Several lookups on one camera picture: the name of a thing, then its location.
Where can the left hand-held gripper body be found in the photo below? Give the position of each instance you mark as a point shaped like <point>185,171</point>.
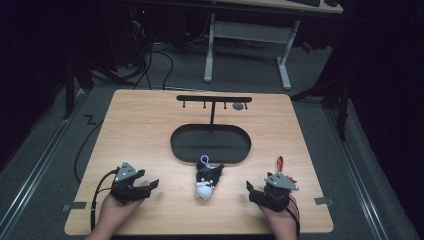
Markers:
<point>125,173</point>

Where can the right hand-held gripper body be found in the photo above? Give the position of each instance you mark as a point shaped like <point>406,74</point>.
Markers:
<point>280,182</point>

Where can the black hook stand with tray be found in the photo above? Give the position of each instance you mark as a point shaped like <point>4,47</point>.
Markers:
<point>210,145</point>

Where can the person's right hand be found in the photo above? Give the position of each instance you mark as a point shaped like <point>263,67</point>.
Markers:
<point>281,218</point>

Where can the person's left hand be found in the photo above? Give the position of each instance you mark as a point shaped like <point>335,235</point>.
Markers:
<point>115,211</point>

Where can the grey tape piece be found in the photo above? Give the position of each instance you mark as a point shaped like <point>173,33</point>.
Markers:
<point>323,201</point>
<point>75,206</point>

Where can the grey round table grommet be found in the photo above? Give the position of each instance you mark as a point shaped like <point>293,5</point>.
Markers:
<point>238,106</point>

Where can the black metal stand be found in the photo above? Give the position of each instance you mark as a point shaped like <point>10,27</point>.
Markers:
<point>69,90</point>
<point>343,106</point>

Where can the small red object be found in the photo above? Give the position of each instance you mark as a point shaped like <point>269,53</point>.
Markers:
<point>307,47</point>

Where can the white-legged wooden desk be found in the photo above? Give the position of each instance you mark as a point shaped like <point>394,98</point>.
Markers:
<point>250,31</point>

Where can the black keyboard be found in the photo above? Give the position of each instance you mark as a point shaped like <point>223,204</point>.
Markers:
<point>305,2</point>

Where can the black computer mouse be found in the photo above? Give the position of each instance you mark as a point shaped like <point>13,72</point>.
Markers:
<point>331,2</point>

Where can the metal floor rail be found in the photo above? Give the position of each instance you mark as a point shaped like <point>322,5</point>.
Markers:
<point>36,166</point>
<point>356,173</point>

